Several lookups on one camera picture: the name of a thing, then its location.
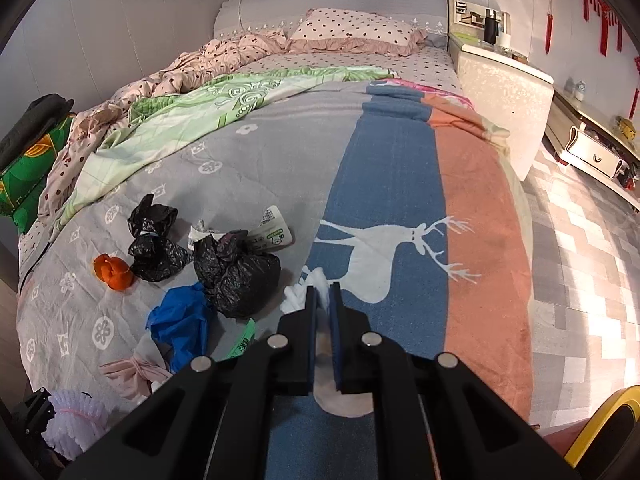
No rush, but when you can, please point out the white paper wrapper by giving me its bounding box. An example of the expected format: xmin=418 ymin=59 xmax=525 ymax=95
xmin=188 ymin=219 xmax=226 ymax=252

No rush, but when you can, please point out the pink dotted quilt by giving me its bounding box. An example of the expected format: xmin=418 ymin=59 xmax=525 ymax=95
xmin=37 ymin=30 xmax=289 ymax=227

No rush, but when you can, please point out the grey dotted bed sheet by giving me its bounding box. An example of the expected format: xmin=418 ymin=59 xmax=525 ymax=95
xmin=235 ymin=45 xmax=464 ymax=97

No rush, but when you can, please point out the orange peel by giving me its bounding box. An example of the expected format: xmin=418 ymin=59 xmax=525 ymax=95
xmin=93 ymin=254 xmax=135 ymax=292

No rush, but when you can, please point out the small black plastic bag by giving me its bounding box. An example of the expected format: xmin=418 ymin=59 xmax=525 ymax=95
xmin=127 ymin=194 xmax=194 ymax=282

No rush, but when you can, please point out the dark cloth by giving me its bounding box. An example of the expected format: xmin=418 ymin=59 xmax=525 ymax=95
xmin=0 ymin=94 xmax=76 ymax=171

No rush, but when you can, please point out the dotted ruffled pillow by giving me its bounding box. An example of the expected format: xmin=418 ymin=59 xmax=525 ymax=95
xmin=287 ymin=8 xmax=429 ymax=57

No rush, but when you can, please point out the white coffee table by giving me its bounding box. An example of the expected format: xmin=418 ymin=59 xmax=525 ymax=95
xmin=544 ymin=87 xmax=640 ymax=212

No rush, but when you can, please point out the yellow trash bin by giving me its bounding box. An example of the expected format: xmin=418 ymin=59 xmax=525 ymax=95
xmin=562 ymin=385 xmax=640 ymax=480

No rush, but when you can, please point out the blue disposable glove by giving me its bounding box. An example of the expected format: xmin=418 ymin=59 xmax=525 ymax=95
xmin=146 ymin=282 xmax=217 ymax=374

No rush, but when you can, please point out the large black plastic bag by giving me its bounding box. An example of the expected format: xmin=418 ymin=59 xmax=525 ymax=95
xmin=192 ymin=230 xmax=282 ymax=319

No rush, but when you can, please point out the green floral quilt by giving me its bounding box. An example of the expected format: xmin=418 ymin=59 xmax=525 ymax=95
xmin=50 ymin=66 xmax=401 ymax=222

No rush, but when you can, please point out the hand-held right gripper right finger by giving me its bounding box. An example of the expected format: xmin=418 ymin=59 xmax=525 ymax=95
xmin=327 ymin=282 xmax=583 ymax=480

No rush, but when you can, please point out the white green printed wrapper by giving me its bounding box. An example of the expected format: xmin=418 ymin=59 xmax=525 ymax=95
xmin=247 ymin=205 xmax=294 ymax=257

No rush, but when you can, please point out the green label strip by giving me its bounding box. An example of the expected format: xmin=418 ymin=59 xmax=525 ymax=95
xmin=227 ymin=320 xmax=257 ymax=361

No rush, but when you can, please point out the pink floral sheet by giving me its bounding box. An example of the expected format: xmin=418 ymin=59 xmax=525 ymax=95
xmin=390 ymin=77 xmax=474 ymax=109

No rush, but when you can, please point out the white foam fruit net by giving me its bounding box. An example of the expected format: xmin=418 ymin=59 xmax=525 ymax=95
xmin=42 ymin=390 xmax=109 ymax=461

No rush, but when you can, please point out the white tissue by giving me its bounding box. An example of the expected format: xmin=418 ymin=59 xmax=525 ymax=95
xmin=281 ymin=266 xmax=332 ymax=317

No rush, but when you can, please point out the green leaf print cushion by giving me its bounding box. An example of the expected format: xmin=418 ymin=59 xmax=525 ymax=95
xmin=0 ymin=115 xmax=76 ymax=234

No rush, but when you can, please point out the red diamond tassel ornament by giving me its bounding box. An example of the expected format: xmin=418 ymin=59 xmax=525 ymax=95
xmin=580 ymin=0 xmax=624 ymax=57

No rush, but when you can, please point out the white nightstand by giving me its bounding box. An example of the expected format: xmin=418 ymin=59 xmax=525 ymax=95
xmin=447 ymin=0 xmax=555 ymax=182

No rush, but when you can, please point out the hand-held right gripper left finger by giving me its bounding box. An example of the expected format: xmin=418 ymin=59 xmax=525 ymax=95
xmin=60 ymin=286 xmax=321 ymax=480

